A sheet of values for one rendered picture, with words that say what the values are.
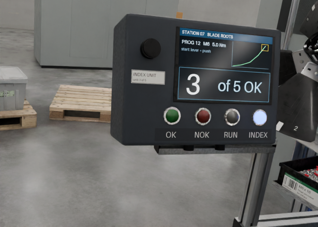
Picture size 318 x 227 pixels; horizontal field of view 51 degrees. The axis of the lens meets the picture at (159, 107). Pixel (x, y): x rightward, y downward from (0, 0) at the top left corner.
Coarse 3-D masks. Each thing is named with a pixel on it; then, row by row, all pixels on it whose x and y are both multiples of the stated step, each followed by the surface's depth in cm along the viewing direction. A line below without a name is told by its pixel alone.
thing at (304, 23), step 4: (316, 4) 140; (316, 8) 138; (312, 12) 141; (316, 12) 136; (312, 16) 140; (316, 16) 135; (304, 20) 147; (312, 20) 138; (316, 20) 134; (304, 24) 146; (308, 24) 142; (312, 24) 138; (316, 24) 133; (300, 28) 149; (304, 28) 145; (308, 28) 142; (312, 28) 137; (316, 28) 133; (304, 32) 145; (308, 32) 141; (312, 32) 137; (316, 32) 132; (308, 36) 141
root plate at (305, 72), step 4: (308, 64) 117; (312, 64) 117; (316, 64) 117; (304, 68) 117; (312, 68) 116; (316, 68) 116; (304, 72) 116; (308, 72) 116; (312, 72) 116; (308, 76) 116; (312, 76) 115; (316, 76) 115; (316, 80) 115
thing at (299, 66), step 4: (292, 52) 127; (296, 52) 126; (300, 52) 125; (304, 52) 124; (292, 56) 128; (296, 56) 127; (300, 56) 125; (304, 56) 124; (296, 60) 127; (300, 60) 126; (304, 60) 125; (308, 60) 124; (296, 64) 127; (300, 64) 126; (304, 64) 125; (296, 68) 127; (300, 68) 126; (300, 72) 127
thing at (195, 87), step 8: (184, 72) 50; (192, 72) 50; (200, 72) 50; (208, 72) 51; (184, 80) 50; (192, 80) 50; (200, 80) 50; (208, 80) 51; (184, 88) 50; (192, 88) 50; (200, 88) 51; (184, 96) 50; (192, 96) 50; (200, 96) 51
